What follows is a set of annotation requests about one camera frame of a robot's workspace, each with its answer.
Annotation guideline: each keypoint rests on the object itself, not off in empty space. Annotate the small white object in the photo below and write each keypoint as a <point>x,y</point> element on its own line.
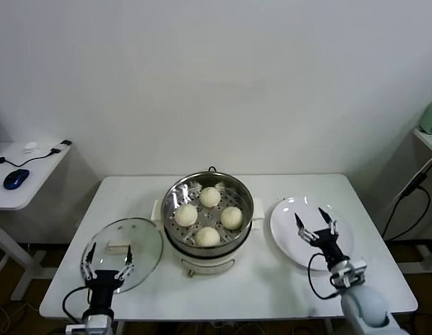
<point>30,146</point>

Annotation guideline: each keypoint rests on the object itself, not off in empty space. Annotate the pale green appliance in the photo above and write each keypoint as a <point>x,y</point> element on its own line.
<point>431,117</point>

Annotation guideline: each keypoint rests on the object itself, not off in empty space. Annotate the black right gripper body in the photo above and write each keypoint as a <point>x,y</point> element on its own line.
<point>329,246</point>

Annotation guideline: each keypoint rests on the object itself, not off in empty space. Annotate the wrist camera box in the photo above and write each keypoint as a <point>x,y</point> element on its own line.
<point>348,274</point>
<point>93,324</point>

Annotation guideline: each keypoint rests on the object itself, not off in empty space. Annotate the blue computer mouse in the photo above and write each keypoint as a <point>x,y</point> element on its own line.
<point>16,178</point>

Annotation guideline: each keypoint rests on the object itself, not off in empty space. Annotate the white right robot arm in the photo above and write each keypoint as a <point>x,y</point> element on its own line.
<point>365,310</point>

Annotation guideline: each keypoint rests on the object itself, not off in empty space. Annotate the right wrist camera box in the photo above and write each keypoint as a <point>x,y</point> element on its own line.
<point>348,274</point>

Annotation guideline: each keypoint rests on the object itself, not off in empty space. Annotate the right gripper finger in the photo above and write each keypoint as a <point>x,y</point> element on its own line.
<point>304,233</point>
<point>332,227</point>

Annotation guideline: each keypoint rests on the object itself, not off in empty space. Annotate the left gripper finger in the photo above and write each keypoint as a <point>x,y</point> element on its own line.
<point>127,267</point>
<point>88,268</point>

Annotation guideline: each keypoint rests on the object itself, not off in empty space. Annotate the stainless steel steamer basket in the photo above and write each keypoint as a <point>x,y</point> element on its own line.
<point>243,216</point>

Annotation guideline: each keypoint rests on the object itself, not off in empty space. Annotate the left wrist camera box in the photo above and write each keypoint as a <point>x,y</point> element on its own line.
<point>93,324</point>

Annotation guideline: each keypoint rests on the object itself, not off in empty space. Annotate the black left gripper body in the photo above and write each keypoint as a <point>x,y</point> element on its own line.
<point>104,282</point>

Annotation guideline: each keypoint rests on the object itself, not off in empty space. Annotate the white steamed baozi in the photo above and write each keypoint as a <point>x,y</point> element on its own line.
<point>210,197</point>
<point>186,215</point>
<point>207,237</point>
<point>231,218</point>

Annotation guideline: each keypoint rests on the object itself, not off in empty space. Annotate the white round plate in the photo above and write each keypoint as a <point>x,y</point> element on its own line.
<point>285,237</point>

